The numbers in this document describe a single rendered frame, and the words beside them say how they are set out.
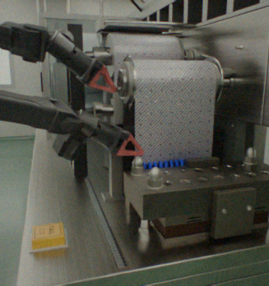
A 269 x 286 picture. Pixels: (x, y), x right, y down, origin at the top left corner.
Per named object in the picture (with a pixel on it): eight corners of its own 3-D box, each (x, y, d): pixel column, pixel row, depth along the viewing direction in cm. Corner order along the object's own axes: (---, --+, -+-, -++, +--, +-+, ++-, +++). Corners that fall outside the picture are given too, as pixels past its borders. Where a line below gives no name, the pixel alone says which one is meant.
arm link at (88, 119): (78, 111, 71) (78, 104, 76) (64, 135, 72) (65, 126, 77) (103, 124, 73) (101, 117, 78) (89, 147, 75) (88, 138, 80)
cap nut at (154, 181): (144, 184, 67) (144, 165, 66) (160, 182, 68) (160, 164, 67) (149, 190, 64) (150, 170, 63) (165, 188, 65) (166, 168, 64)
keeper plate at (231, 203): (209, 235, 69) (213, 190, 66) (246, 228, 72) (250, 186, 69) (215, 240, 67) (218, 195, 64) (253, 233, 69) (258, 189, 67)
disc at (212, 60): (194, 103, 98) (197, 56, 94) (195, 103, 98) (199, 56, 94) (218, 111, 84) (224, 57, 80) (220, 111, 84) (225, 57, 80)
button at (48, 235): (32, 234, 71) (32, 225, 70) (62, 230, 73) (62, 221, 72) (32, 251, 64) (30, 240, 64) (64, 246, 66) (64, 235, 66)
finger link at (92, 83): (110, 102, 80) (82, 80, 76) (103, 99, 87) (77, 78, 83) (124, 82, 80) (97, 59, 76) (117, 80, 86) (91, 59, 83)
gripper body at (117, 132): (116, 156, 74) (90, 143, 71) (108, 147, 83) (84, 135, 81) (128, 133, 74) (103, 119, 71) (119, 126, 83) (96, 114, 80)
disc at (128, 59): (120, 105, 91) (120, 55, 87) (121, 105, 91) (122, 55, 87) (133, 114, 77) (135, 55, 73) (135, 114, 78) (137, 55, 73)
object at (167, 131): (134, 170, 82) (134, 102, 78) (210, 163, 88) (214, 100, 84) (135, 170, 82) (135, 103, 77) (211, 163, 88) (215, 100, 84)
